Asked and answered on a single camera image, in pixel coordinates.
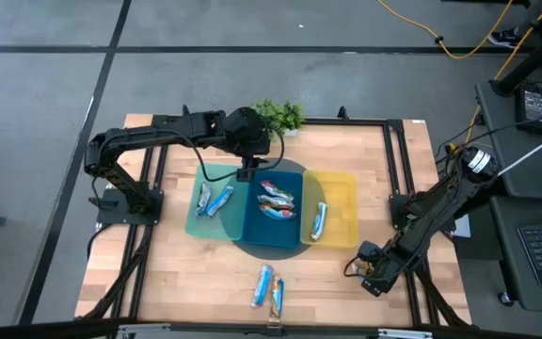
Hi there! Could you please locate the person's black shoe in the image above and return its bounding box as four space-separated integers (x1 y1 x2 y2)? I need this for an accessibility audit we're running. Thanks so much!
486 25 526 50

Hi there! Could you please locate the silver metal bracket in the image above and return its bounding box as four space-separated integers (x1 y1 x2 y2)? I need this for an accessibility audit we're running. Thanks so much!
116 322 172 339
377 328 435 339

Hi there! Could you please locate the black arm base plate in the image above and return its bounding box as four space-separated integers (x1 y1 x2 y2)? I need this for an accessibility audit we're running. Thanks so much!
390 192 458 232
88 187 165 226

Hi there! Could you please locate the red green granola bar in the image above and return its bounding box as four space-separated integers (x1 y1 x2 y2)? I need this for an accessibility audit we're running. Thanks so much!
259 204 297 221
257 194 295 211
260 180 295 202
250 263 275 309

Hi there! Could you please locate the blue silver granola bar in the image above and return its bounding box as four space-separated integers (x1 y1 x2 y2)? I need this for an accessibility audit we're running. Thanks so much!
203 185 235 218
195 182 212 218

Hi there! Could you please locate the blue plastic bin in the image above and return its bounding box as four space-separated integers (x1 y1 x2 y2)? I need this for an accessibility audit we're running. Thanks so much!
241 169 305 250

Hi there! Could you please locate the black aluminium table frame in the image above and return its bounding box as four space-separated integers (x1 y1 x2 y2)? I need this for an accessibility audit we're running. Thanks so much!
73 104 473 331

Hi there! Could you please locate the yellow plastic bin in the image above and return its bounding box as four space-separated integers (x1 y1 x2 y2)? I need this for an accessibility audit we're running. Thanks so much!
300 169 360 250

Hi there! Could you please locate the black crossbar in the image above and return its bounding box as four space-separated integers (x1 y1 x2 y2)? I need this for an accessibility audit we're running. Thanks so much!
0 317 542 339

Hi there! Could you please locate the green artificial potted plant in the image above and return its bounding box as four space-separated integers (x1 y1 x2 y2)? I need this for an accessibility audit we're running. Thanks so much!
250 98 306 137

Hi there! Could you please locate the teal plastic bin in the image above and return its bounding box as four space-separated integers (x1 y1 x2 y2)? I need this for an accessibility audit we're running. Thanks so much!
184 163 252 242

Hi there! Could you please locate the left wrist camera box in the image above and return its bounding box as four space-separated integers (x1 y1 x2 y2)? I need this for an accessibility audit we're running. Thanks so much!
235 168 259 184

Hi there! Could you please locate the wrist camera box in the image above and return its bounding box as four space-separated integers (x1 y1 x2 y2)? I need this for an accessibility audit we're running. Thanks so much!
235 168 259 184
360 277 386 299

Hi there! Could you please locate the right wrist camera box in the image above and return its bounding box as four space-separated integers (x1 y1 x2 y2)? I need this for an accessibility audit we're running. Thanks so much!
360 277 386 299

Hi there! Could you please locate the black tripod stand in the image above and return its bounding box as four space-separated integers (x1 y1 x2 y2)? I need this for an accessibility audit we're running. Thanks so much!
489 0 542 98

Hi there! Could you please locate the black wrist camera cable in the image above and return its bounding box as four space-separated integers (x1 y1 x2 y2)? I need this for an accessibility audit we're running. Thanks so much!
171 125 285 184
343 255 369 283

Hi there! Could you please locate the dark grey wheeled table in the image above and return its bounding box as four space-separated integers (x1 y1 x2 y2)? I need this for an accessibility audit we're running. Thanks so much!
489 196 542 315

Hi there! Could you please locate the yellow extension cable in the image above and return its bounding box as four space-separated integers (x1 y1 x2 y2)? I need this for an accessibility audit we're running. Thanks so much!
444 0 542 159
377 0 516 60

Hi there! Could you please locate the light grey control box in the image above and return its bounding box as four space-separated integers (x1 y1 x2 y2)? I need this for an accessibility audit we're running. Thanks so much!
453 214 472 239

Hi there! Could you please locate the grey round mat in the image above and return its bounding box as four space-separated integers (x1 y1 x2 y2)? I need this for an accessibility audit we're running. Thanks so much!
218 157 327 261

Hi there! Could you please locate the black power adapter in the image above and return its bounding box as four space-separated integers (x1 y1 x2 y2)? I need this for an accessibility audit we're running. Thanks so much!
514 83 542 136

